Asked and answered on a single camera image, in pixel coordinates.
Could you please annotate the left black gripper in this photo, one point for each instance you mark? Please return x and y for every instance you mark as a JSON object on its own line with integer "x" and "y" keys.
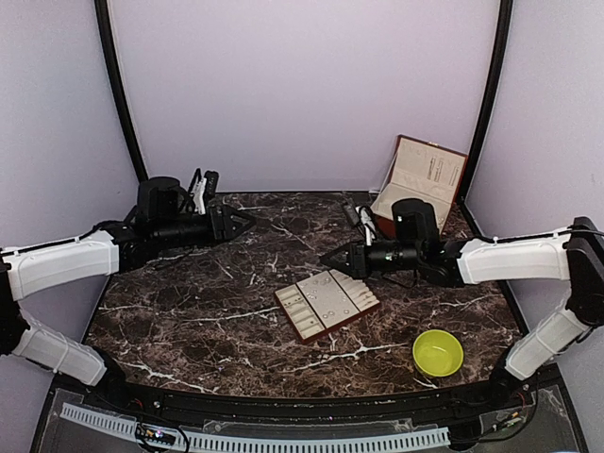
{"x": 226, "y": 232}

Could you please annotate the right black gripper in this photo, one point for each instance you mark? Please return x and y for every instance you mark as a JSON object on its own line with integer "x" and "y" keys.
{"x": 357, "y": 256}

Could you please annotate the red jewelry tray insert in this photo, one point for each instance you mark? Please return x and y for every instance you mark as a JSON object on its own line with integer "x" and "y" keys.
{"x": 322, "y": 303}

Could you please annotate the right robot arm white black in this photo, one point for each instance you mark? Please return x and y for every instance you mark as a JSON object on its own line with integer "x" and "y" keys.
{"x": 573, "y": 254}

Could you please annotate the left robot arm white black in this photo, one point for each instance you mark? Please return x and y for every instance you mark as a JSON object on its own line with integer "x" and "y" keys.
{"x": 166, "y": 216}

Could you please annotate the red jewelry box open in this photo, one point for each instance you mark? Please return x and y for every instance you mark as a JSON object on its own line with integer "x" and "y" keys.
{"x": 422, "y": 170}

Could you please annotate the lime green bowl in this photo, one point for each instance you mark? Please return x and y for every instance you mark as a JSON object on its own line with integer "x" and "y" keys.
{"x": 437, "y": 353}

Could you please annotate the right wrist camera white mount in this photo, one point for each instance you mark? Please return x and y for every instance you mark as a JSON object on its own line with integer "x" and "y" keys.
{"x": 360, "y": 218}

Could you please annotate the white slotted cable duct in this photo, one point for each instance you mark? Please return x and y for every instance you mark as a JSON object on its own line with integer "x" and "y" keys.
{"x": 242, "y": 437}

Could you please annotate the left black frame post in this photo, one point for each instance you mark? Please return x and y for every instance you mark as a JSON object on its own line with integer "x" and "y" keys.
{"x": 117, "y": 87}

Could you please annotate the black frame post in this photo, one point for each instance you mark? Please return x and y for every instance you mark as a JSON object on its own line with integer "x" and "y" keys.
{"x": 117, "y": 87}
{"x": 502, "y": 29}

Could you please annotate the right black frame post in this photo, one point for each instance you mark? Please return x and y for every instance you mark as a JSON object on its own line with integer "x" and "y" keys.
{"x": 502, "y": 29}

